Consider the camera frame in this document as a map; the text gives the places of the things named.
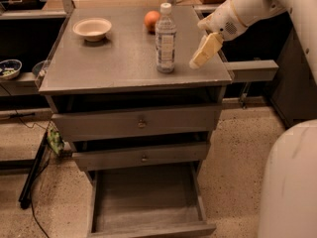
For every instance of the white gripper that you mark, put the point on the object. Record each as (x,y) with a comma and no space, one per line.
(224,21)

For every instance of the clear plastic water bottle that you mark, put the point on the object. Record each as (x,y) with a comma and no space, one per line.
(165,39)

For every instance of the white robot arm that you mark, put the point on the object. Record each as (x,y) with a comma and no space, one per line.
(289,192)

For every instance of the grey wooden drawer cabinet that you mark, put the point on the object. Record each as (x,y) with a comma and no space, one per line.
(120,72)

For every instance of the top grey drawer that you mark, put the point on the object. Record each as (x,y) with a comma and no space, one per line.
(125,123)

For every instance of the middle grey drawer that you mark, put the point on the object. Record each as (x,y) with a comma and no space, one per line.
(141,156)

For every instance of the bottom grey open drawer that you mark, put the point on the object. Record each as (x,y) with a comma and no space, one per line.
(162,201)

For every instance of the orange fruit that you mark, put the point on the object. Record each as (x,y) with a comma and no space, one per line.
(150,20)

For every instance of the white paper bowl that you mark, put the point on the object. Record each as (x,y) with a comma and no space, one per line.
(92,29)

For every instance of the green power strip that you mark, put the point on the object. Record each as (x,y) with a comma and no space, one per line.
(55,141)

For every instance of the blue patterned small bowl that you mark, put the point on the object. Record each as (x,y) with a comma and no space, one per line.
(10,68)

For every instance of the black metal floor bar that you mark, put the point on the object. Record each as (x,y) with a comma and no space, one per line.
(25,196)

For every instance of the grey side shelf rail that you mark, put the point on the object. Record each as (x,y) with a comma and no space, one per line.
(252,70)

